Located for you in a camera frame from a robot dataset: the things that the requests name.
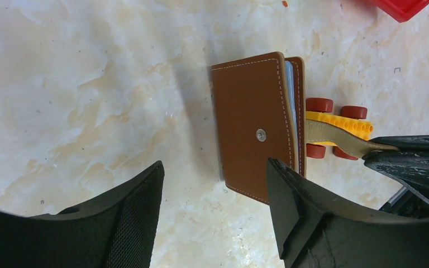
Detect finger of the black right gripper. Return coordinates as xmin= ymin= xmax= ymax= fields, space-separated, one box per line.
xmin=363 ymin=135 xmax=429 ymax=205

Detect brown leather card holder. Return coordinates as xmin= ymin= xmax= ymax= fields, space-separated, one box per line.
xmin=209 ymin=51 xmax=398 ymax=205

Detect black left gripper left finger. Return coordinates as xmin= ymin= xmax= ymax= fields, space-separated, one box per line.
xmin=0 ymin=161 xmax=164 ymax=267

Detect red bin with silver cards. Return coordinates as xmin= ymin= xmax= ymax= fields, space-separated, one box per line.
xmin=368 ymin=0 xmax=429 ymax=23

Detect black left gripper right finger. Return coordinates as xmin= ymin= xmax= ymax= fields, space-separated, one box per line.
xmin=266 ymin=159 xmax=429 ymax=267

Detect yellow toy brick car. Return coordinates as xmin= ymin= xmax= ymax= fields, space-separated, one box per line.
xmin=306 ymin=97 xmax=374 ymax=161

